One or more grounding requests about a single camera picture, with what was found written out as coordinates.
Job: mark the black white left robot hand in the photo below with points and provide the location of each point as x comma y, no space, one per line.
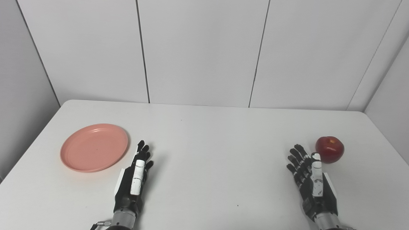
137,179

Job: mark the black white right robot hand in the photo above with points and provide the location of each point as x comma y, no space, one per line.
314,191

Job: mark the red apple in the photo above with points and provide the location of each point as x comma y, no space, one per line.
330,150

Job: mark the pink round plate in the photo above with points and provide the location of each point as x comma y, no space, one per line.
94,148

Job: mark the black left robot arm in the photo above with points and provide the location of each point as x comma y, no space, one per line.
123,220

